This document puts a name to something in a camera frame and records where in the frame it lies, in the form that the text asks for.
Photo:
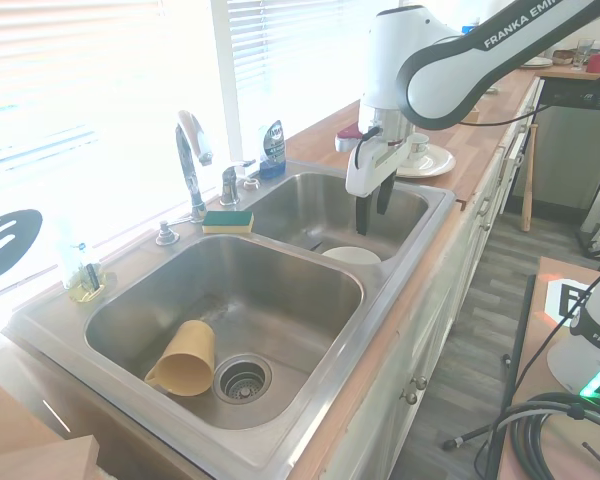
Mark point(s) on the white kitchen cabinets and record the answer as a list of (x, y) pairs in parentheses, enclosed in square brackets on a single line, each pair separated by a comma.
[(430, 320)]

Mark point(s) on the red mug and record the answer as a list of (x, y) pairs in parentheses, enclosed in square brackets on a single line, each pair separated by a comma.
[(598, 64)]

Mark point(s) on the white bowl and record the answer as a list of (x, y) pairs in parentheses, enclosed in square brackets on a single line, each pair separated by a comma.
[(351, 256)]

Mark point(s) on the black tripod leg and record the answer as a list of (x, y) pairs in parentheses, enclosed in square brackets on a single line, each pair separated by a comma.
[(467, 437)]

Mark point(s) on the blue dish soap bottle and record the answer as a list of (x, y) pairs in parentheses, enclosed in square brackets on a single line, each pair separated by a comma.
[(271, 150)]

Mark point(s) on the stack of white plates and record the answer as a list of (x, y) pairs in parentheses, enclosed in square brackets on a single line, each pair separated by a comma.
[(536, 62)]

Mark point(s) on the white teacup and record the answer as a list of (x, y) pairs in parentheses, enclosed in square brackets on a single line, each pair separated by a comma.
[(420, 145)]

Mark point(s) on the chrome sink hole cap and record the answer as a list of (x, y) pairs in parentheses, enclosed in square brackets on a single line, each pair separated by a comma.
[(167, 234)]

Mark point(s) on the yellow and green sponge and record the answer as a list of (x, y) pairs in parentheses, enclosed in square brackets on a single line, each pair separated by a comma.
[(227, 220)]

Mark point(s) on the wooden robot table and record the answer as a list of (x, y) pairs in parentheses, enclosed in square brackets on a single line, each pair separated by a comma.
[(535, 360)]

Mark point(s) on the yellow plastic holder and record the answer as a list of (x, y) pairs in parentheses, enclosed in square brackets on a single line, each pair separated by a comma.
[(105, 282)]

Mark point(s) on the red and white container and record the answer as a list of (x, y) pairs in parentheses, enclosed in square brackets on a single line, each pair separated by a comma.
[(346, 139)]

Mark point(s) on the yellow plastic cup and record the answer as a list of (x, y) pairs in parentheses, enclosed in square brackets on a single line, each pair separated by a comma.
[(187, 357)]

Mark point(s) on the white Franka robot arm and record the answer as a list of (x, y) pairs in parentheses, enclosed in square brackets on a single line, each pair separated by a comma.
[(445, 70)]

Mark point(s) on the white window blinds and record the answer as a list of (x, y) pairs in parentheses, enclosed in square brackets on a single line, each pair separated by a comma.
[(35, 140), (290, 65)]

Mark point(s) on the chrome gooseneck faucet spout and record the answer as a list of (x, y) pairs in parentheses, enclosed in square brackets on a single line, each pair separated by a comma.
[(186, 165)]

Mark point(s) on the white dinner plate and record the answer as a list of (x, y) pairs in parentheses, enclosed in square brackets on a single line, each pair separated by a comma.
[(432, 162)]

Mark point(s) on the black stand pole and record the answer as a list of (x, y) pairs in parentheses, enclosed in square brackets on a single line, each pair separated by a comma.
[(519, 330)]

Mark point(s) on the steel dishwasher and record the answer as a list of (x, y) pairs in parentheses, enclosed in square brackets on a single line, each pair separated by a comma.
[(570, 150)]

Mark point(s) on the black and white marker tag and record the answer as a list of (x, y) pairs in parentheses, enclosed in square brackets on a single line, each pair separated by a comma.
[(562, 300)]

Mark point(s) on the metal sink drain strainer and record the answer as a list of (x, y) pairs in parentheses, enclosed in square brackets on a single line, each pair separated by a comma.
[(243, 379)]

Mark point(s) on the round cabinet knob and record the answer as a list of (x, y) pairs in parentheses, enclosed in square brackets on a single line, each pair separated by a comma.
[(421, 382), (410, 397)]

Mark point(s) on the stainless steel double sink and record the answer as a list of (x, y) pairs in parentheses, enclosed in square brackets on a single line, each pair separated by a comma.
[(260, 280)]

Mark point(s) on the clear plastic bottle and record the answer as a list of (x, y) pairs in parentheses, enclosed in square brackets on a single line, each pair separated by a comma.
[(75, 255)]

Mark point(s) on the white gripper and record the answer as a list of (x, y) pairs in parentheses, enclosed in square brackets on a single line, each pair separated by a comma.
[(367, 170)]

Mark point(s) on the clear drinking glass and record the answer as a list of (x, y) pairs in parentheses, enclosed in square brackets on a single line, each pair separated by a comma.
[(583, 55)]

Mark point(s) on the wooden cutting board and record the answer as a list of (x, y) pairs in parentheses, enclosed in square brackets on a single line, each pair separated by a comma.
[(25, 440)]

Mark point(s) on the black slotted spatula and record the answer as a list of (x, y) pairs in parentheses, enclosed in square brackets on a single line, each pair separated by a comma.
[(10, 250)]

